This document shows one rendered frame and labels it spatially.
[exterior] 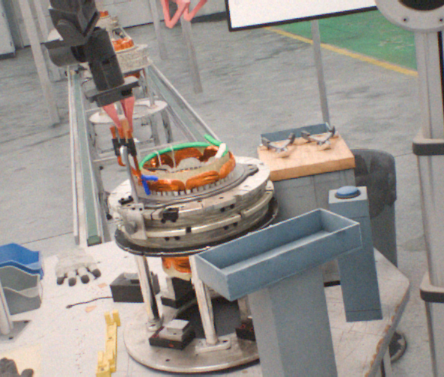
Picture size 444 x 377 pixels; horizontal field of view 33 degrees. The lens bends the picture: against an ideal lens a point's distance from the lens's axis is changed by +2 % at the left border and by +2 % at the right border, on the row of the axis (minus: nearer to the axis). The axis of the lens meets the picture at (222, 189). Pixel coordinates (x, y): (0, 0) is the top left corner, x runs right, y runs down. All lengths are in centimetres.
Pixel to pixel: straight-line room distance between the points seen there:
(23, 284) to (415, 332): 159
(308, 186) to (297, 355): 44
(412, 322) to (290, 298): 188
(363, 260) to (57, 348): 66
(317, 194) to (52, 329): 66
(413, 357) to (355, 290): 138
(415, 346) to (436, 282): 160
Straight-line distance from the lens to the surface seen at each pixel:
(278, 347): 123
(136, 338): 156
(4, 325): 177
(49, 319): 179
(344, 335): 148
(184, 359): 145
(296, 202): 158
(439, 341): 137
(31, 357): 166
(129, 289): 175
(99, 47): 144
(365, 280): 148
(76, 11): 139
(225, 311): 163
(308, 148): 166
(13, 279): 197
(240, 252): 124
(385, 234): 314
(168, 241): 137
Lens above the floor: 154
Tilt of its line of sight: 19 degrees down
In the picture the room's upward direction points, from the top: 11 degrees counter-clockwise
